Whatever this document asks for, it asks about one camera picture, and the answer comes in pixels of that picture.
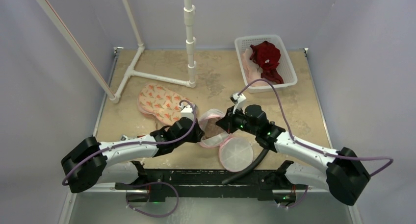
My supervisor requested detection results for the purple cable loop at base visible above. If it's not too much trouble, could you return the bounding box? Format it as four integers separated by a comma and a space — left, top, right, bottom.
125, 181, 180, 219

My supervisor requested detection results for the white mesh laundry bag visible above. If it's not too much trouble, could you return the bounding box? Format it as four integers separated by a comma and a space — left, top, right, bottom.
198, 109, 254, 173

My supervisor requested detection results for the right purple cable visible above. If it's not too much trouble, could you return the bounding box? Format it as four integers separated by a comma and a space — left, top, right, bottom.
237, 78, 394, 178

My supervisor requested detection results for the black corrugated hose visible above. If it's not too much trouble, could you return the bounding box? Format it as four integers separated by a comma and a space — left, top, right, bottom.
221, 148, 270, 186

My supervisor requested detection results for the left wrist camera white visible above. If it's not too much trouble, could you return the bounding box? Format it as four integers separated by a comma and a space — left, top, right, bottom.
180, 104, 195, 121

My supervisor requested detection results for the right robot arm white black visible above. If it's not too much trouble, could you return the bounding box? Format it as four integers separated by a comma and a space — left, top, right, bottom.
216, 104, 370, 206

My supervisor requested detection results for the red adjustable wrench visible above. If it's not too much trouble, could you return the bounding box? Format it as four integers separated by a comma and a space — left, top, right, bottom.
120, 135, 143, 141

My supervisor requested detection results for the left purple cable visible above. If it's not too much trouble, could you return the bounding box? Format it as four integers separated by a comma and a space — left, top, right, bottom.
61, 100, 198, 186

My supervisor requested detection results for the floral mesh laundry bag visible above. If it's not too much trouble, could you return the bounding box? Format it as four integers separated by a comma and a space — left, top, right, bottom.
136, 83, 189, 125

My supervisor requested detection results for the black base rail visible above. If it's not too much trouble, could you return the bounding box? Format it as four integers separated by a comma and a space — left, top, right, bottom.
115, 161, 305, 205

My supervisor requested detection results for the beige tan bra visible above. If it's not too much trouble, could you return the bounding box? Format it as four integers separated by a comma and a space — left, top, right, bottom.
204, 118, 225, 139

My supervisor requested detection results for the white plastic basket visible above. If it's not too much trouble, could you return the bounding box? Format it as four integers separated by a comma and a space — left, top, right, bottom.
234, 34, 298, 89

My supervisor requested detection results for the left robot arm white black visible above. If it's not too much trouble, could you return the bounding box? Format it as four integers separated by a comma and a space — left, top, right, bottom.
61, 117, 205, 193

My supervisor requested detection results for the dark red bra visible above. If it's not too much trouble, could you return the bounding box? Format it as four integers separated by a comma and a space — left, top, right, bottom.
249, 41, 281, 71
261, 69, 284, 84

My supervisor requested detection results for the white pvc pipe rack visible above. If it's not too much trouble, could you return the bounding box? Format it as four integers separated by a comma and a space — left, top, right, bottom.
36, 0, 197, 103

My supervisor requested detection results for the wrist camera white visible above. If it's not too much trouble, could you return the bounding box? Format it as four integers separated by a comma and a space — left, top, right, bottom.
230, 92, 247, 114
180, 104, 195, 121

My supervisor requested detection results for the pink bra in basket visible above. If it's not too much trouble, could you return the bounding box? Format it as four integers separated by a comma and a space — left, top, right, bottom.
241, 47, 275, 84

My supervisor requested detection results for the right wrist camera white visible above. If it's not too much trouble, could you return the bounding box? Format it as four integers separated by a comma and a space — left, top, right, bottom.
230, 92, 247, 114

